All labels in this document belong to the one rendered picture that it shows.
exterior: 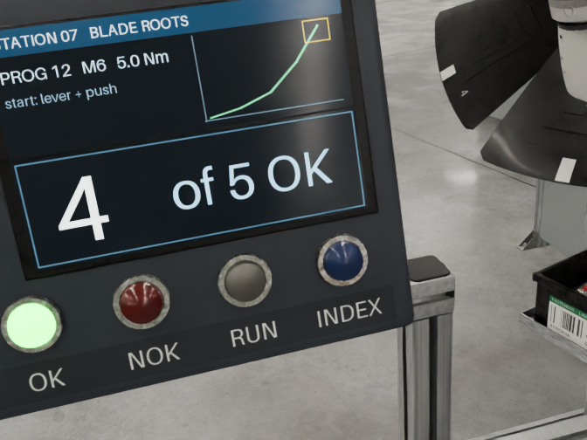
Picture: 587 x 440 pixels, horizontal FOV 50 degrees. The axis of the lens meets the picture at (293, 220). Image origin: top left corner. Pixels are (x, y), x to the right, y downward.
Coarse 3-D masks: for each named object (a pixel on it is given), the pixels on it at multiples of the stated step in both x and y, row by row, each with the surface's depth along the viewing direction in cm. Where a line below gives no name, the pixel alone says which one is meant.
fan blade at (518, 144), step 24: (552, 72) 83; (528, 96) 84; (552, 96) 82; (504, 120) 85; (528, 120) 83; (552, 120) 81; (576, 120) 80; (504, 144) 84; (528, 144) 82; (552, 144) 80; (576, 144) 79; (504, 168) 83; (528, 168) 81; (552, 168) 79; (576, 168) 78
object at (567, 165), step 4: (564, 160) 79; (568, 160) 79; (572, 160) 78; (576, 160) 78; (560, 164) 79; (564, 164) 79; (568, 164) 78; (572, 164) 78; (560, 168) 79; (564, 168) 78; (568, 168) 78; (572, 168) 78; (560, 172) 78; (564, 172) 78; (568, 172) 78; (556, 176) 78; (560, 176) 78; (564, 176) 78; (568, 176) 78; (556, 180) 78; (560, 180) 78; (564, 180) 78; (568, 180) 78
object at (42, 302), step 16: (16, 304) 28; (32, 304) 29; (48, 304) 29; (16, 320) 28; (32, 320) 28; (48, 320) 29; (16, 336) 28; (32, 336) 28; (48, 336) 29; (32, 352) 29
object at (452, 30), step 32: (480, 0) 105; (512, 0) 100; (544, 0) 96; (448, 32) 111; (480, 32) 105; (512, 32) 101; (544, 32) 98; (448, 64) 112; (480, 64) 106; (512, 64) 103; (448, 96) 112; (480, 96) 107
